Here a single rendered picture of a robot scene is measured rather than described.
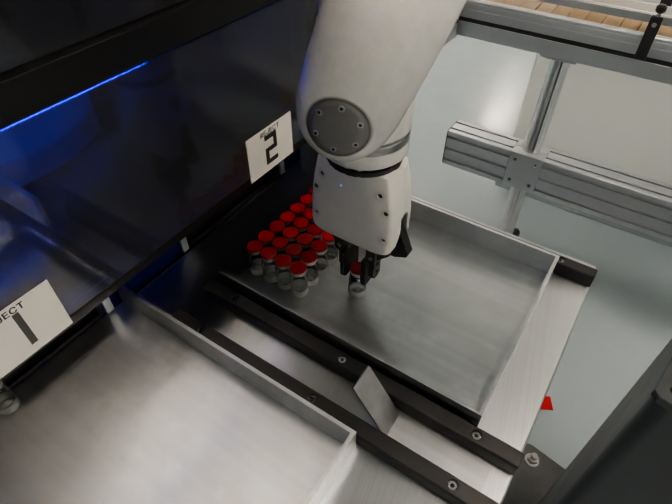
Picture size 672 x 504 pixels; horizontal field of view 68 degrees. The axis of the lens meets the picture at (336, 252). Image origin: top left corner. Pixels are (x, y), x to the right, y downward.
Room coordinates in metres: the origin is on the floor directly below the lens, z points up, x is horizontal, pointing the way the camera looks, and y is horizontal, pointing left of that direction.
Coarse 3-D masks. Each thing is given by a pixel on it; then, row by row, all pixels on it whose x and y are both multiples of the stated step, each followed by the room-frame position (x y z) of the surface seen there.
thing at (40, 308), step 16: (48, 288) 0.28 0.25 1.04; (16, 304) 0.26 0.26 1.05; (32, 304) 0.27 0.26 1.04; (48, 304) 0.28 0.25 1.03; (0, 320) 0.25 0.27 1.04; (32, 320) 0.26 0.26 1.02; (48, 320) 0.27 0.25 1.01; (64, 320) 0.28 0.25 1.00; (0, 336) 0.24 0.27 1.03; (16, 336) 0.25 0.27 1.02; (48, 336) 0.26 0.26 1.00; (0, 352) 0.23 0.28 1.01; (16, 352) 0.24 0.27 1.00; (32, 352) 0.25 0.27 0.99; (0, 368) 0.23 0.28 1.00
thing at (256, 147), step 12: (276, 120) 0.54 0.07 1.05; (288, 120) 0.56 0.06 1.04; (264, 132) 0.52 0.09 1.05; (276, 132) 0.54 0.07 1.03; (288, 132) 0.56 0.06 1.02; (252, 144) 0.50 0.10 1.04; (264, 144) 0.52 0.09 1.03; (288, 144) 0.56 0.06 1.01; (252, 156) 0.50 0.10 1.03; (264, 156) 0.52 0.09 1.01; (252, 168) 0.50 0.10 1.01; (264, 168) 0.52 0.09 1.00; (252, 180) 0.50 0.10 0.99
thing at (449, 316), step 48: (432, 240) 0.51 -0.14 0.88; (480, 240) 0.50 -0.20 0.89; (240, 288) 0.40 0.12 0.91; (336, 288) 0.42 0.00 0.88; (384, 288) 0.42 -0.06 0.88; (432, 288) 0.42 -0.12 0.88; (480, 288) 0.42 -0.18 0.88; (528, 288) 0.42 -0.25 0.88; (336, 336) 0.32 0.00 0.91; (384, 336) 0.34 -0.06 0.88; (432, 336) 0.34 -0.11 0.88; (480, 336) 0.34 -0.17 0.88; (432, 384) 0.28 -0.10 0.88; (480, 384) 0.28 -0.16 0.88
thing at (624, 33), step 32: (480, 0) 1.32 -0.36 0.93; (512, 0) 1.33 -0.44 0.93; (544, 0) 1.25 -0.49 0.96; (576, 0) 1.21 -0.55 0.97; (608, 0) 1.24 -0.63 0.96; (480, 32) 1.30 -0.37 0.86; (512, 32) 1.26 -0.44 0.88; (544, 32) 1.22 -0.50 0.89; (576, 32) 1.18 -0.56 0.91; (608, 32) 1.14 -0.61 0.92; (640, 32) 1.12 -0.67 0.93; (608, 64) 1.13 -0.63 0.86; (640, 64) 1.09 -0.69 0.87
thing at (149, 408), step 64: (128, 320) 0.37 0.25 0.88; (64, 384) 0.28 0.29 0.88; (128, 384) 0.28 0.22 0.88; (192, 384) 0.28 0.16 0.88; (256, 384) 0.28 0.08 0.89; (0, 448) 0.21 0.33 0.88; (64, 448) 0.21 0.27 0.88; (128, 448) 0.21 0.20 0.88; (192, 448) 0.21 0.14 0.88; (256, 448) 0.21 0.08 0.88; (320, 448) 0.21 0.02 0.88
